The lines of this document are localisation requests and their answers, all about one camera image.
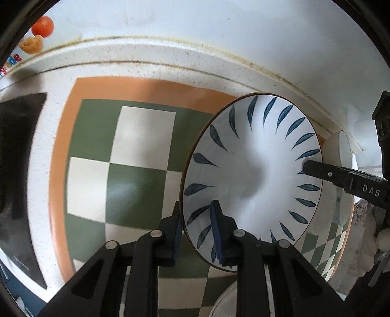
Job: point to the colourful toy beads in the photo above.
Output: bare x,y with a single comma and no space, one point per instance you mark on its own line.
11,62

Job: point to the white plate at bottom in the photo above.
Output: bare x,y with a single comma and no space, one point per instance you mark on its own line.
224,300

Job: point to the person's right hand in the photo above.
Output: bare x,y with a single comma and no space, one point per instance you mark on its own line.
383,240

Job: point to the tan toy pastry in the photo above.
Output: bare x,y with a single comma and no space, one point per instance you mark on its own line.
31,45

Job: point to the white plate blue leaf pattern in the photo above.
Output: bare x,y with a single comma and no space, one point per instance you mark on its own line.
259,170

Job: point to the orange toy fruit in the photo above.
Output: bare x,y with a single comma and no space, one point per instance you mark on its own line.
42,26

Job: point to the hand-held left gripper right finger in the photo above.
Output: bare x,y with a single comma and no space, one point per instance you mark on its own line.
217,234

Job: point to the orange green checkered mat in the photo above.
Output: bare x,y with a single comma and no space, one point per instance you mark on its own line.
128,158

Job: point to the white cup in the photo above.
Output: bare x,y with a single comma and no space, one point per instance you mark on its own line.
339,152

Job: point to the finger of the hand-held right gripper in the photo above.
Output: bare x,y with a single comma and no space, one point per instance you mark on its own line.
326,173

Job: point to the white lace cloth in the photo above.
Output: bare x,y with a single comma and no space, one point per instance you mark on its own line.
364,237

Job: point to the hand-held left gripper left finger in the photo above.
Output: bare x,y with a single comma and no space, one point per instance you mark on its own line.
176,234

